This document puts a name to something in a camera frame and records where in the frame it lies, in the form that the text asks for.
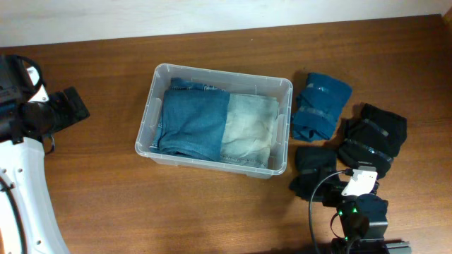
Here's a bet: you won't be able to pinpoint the small black clothing bundle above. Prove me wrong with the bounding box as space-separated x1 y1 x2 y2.
289 146 337 201

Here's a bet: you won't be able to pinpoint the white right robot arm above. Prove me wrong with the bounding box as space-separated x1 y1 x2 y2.
319 169 412 254

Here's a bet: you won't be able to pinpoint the light blue jeans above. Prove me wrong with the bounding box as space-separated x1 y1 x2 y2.
220 94 279 169

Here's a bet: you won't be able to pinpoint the clear plastic storage bin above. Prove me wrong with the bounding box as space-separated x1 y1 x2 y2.
135 63 293 179

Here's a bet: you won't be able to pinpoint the dark blue jeans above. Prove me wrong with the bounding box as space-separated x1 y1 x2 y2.
150 78 230 162

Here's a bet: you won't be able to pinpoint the blue taped clothing bundle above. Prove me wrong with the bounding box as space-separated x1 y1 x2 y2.
291 73 352 142

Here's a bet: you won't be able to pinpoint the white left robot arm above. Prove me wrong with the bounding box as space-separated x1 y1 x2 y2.
1 55 90 253

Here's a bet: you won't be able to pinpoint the black taped clothing bundle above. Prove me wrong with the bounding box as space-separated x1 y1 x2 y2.
338 104 408 179

